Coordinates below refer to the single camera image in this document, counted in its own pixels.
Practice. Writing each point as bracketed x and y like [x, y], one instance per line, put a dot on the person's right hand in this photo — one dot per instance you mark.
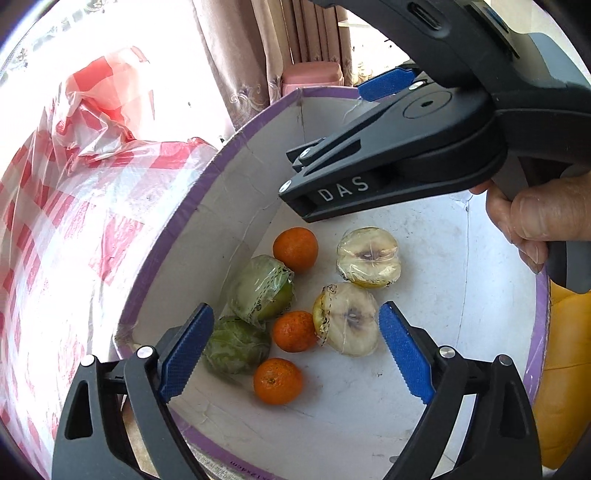
[545, 212]

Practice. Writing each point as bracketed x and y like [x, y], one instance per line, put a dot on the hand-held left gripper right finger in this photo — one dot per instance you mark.
[406, 355]

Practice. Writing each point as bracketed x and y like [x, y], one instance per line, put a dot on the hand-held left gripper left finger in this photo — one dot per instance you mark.
[184, 355]

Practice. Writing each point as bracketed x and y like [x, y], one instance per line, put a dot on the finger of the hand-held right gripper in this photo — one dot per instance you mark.
[383, 85]
[341, 175]

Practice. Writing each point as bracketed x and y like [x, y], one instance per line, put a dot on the orange mandarin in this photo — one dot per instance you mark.
[278, 381]
[295, 249]
[294, 331]

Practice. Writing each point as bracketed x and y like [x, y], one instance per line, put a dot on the round white box purple rim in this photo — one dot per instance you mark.
[351, 424]

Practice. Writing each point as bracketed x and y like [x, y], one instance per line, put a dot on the striped beige mat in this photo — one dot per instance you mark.
[131, 434]

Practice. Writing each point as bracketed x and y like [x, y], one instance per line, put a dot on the patterned beige curtain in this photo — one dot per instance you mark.
[231, 55]

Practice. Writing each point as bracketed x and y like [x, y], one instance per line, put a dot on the red checkered plastic tablecloth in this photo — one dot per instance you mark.
[69, 230]

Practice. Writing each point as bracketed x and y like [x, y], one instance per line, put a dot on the green apple half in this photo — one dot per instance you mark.
[235, 346]
[258, 290]

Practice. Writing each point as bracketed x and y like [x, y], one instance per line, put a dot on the yellow cushion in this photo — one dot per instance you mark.
[568, 369]

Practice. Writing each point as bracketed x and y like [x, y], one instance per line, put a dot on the yellow apple half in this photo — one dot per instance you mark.
[369, 258]
[348, 318]

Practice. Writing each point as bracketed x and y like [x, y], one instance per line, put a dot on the pink plastic container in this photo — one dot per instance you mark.
[314, 76]

